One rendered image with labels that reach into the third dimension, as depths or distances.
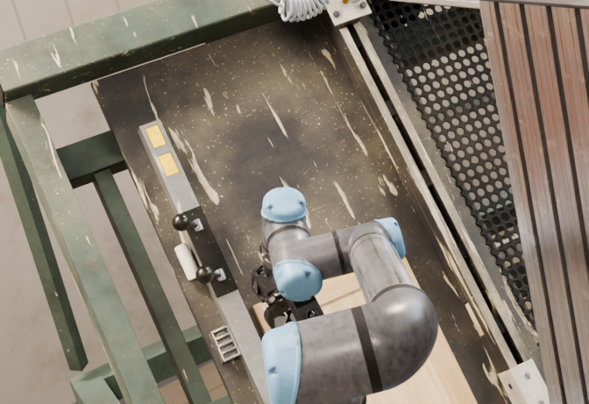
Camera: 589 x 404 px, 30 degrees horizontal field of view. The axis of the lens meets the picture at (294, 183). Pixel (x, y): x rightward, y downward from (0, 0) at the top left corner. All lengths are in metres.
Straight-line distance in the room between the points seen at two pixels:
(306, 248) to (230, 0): 0.90
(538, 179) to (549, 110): 0.11
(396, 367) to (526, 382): 1.09
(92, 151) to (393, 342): 1.25
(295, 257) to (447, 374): 0.78
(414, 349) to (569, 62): 0.42
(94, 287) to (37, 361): 2.37
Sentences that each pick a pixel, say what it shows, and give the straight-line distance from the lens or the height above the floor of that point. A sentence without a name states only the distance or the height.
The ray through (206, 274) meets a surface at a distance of 2.25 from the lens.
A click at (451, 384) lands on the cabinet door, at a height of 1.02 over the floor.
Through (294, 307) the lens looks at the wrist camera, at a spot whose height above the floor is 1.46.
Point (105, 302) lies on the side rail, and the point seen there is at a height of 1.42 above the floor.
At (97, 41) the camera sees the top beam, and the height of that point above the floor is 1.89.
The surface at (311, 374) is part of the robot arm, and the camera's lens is 1.42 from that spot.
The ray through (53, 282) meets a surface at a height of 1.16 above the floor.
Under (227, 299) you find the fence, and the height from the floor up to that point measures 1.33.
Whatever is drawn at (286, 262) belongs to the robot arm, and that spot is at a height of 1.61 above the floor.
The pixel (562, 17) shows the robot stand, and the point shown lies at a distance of 1.28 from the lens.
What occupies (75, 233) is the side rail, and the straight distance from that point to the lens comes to 2.36.
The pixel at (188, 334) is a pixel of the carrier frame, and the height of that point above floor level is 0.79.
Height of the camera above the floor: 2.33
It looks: 20 degrees down
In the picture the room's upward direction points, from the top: 14 degrees counter-clockwise
